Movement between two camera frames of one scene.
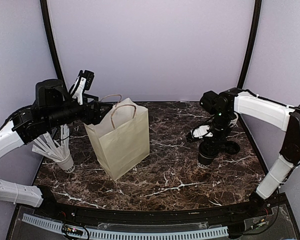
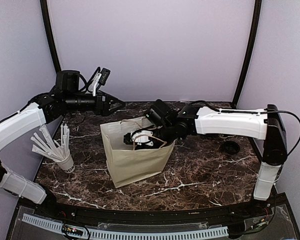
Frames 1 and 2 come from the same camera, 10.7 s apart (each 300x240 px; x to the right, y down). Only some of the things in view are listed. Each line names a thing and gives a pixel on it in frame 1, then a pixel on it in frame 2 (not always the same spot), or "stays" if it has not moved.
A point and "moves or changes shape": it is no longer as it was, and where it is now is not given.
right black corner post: x=251 y=45 stays
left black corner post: x=48 y=24 stays
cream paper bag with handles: x=121 y=140 moves or changes shape
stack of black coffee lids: x=232 y=147 stays
